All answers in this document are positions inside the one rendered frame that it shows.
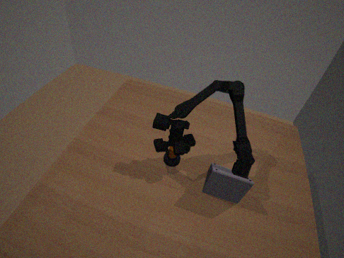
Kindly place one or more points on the orange knob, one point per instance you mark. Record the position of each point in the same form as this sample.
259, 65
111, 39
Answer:
171, 154

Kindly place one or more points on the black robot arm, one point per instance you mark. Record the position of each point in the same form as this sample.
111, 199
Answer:
242, 146

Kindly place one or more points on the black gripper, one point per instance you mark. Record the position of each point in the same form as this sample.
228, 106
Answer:
162, 146

